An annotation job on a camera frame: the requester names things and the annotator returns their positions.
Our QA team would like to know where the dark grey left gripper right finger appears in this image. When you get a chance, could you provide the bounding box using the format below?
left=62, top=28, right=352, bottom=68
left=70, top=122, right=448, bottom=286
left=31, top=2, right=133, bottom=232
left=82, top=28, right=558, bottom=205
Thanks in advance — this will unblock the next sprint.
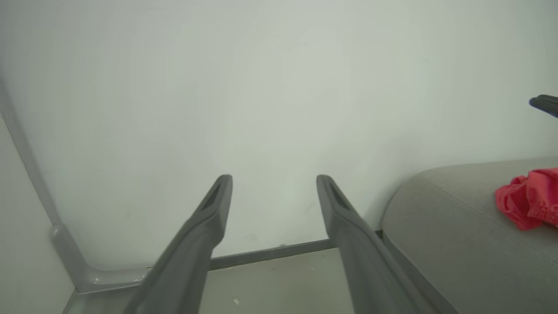
left=316, top=174, right=439, bottom=314

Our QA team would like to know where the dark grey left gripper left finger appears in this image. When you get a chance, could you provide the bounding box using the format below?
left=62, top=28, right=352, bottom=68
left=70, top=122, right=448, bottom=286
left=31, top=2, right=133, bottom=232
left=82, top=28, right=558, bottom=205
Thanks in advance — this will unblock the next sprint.
left=124, top=174, right=233, bottom=314

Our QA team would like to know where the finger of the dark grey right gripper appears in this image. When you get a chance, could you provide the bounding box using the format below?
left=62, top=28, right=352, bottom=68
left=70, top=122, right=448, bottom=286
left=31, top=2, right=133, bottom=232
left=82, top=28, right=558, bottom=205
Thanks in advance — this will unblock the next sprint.
left=529, top=94, right=558, bottom=118

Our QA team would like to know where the pink-red garment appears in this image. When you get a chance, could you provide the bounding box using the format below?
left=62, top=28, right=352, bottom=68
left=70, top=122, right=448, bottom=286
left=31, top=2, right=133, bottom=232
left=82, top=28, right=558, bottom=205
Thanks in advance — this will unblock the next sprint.
left=495, top=168, right=558, bottom=231

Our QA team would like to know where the grey fabric sofa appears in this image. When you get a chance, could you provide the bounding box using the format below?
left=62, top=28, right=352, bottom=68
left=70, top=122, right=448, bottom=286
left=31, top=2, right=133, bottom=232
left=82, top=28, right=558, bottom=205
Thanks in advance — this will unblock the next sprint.
left=381, top=158, right=558, bottom=314

